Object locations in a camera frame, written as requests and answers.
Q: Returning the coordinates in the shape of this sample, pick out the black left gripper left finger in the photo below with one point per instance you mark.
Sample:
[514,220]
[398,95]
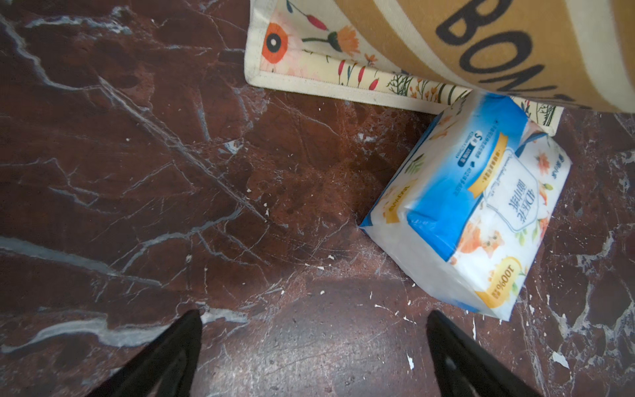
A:
[166,366]

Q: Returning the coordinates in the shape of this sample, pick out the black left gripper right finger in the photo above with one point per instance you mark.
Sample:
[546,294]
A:
[463,368]

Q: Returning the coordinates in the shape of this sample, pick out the floral blue tissue pack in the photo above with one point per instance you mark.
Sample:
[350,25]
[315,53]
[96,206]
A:
[466,213]

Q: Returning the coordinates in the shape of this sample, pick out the cream floral canvas bag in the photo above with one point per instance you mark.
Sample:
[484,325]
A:
[425,55]

